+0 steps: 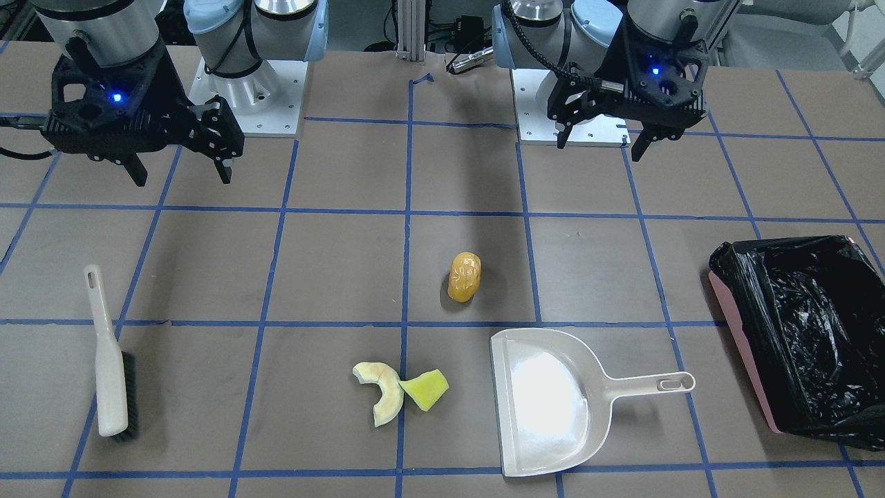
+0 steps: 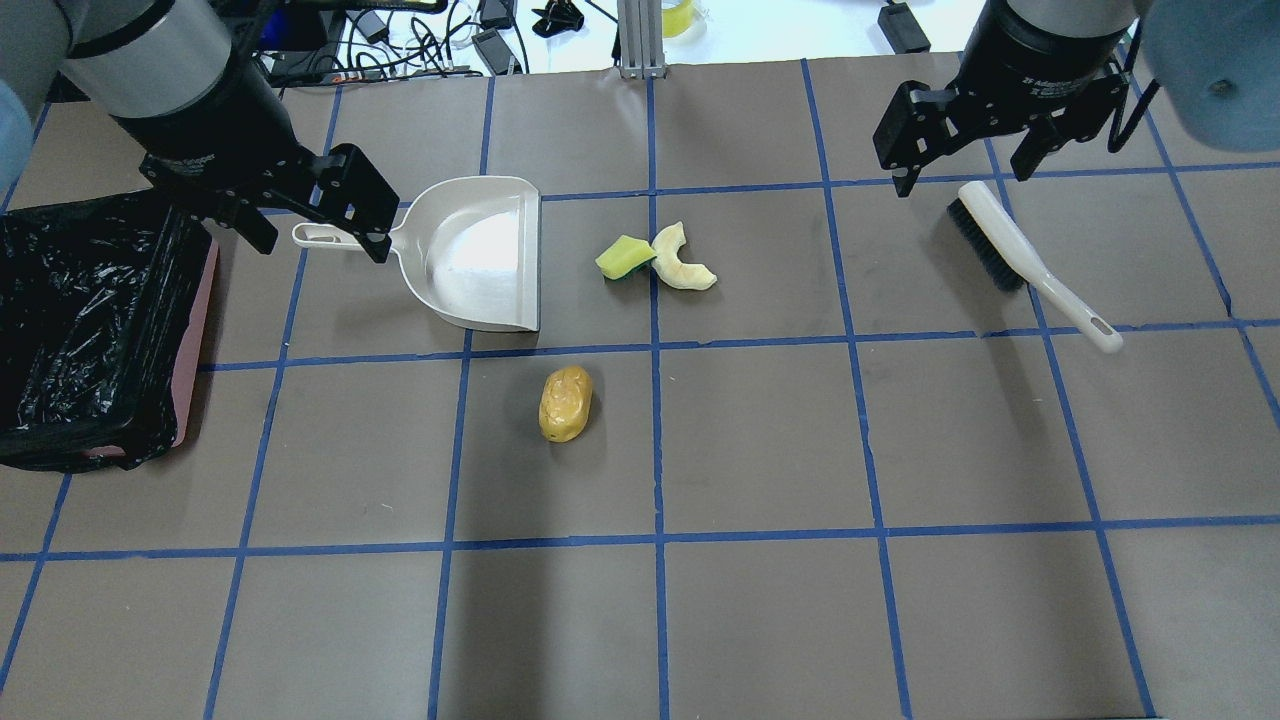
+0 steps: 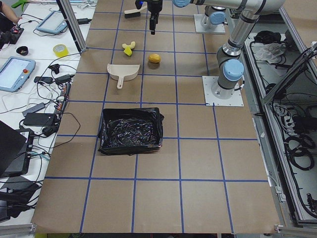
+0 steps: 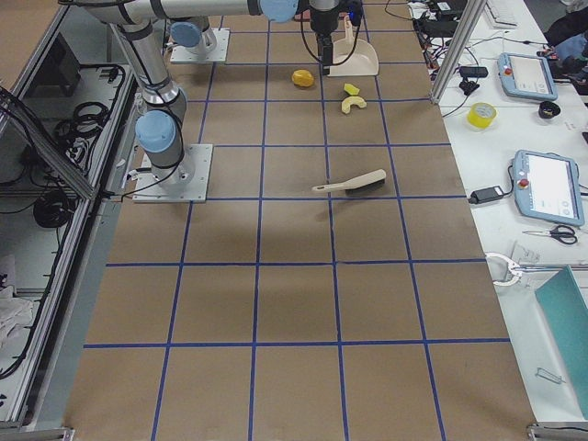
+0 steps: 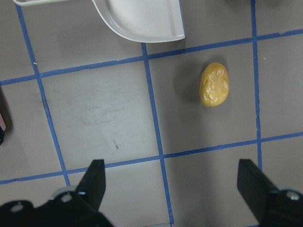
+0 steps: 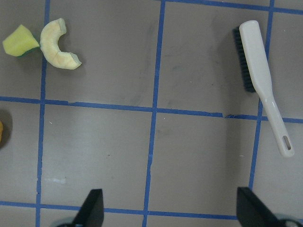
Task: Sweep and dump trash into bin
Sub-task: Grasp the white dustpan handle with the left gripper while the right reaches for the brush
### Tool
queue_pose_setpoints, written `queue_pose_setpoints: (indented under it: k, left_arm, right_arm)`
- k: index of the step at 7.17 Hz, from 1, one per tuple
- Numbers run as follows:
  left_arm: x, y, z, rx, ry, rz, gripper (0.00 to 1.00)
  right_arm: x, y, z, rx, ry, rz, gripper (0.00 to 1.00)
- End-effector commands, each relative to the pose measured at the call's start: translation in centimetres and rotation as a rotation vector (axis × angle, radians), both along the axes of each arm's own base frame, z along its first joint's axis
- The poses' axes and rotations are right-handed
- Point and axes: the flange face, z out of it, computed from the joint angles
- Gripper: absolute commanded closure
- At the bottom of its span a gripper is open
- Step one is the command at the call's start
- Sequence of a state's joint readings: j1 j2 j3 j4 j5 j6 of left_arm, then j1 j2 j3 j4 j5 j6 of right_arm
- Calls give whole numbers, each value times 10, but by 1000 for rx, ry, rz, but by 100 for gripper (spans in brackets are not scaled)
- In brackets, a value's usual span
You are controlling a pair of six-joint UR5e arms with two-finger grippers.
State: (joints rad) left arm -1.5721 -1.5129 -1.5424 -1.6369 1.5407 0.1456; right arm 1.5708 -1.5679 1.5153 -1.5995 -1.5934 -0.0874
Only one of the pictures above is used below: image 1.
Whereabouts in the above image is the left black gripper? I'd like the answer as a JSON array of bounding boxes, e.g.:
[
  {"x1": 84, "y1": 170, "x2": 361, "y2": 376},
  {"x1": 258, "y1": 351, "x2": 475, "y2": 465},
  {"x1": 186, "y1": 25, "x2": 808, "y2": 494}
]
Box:
[{"x1": 547, "y1": 18, "x2": 709, "y2": 162}]

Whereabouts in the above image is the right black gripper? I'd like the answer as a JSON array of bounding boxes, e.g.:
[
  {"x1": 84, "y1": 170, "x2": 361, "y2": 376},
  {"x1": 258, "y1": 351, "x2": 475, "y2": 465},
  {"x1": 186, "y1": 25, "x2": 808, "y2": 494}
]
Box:
[{"x1": 42, "y1": 36, "x2": 245, "y2": 188}]

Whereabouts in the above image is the beige hand brush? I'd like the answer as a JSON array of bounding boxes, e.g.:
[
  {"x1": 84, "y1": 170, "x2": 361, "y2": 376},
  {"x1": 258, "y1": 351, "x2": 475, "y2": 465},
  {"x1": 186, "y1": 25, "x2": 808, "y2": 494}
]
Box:
[{"x1": 84, "y1": 264, "x2": 140, "y2": 443}]

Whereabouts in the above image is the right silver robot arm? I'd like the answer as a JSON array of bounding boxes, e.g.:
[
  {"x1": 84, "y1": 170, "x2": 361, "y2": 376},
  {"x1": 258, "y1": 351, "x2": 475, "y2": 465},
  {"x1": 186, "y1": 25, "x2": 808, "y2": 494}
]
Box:
[{"x1": 32, "y1": 1, "x2": 328, "y2": 187}]

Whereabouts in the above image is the pink bin with black bag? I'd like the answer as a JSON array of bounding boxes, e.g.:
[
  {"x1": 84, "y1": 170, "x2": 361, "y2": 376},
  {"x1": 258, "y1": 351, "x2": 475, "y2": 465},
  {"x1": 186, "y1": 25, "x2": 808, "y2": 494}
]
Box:
[{"x1": 708, "y1": 235, "x2": 884, "y2": 452}]

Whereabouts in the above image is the yellow potato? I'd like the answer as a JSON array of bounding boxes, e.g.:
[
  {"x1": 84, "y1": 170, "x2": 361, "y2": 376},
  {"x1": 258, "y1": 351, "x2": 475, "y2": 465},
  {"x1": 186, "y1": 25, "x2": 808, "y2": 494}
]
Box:
[{"x1": 447, "y1": 252, "x2": 483, "y2": 303}]

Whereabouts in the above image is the yellow-green peel piece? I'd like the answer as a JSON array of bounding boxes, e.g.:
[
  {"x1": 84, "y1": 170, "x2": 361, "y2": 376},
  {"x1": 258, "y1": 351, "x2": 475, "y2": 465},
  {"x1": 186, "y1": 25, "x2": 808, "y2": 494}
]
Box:
[{"x1": 399, "y1": 369, "x2": 449, "y2": 412}]

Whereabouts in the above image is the pale curved peel piece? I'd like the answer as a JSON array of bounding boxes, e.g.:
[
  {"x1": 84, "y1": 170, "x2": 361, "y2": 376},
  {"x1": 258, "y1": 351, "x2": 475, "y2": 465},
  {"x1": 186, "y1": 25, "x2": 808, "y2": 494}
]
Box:
[{"x1": 352, "y1": 362, "x2": 404, "y2": 427}]

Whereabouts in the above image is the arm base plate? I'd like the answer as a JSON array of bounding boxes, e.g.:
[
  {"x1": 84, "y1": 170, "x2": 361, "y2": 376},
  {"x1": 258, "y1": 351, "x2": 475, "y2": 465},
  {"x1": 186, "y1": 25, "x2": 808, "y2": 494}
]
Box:
[
  {"x1": 511, "y1": 68, "x2": 631, "y2": 147},
  {"x1": 189, "y1": 59, "x2": 310, "y2": 138}
]

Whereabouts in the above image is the aluminium frame post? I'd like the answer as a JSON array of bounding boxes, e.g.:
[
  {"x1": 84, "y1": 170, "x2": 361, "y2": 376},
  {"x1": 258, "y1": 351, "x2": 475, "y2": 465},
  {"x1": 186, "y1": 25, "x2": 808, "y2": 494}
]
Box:
[{"x1": 394, "y1": 0, "x2": 429, "y2": 65}]

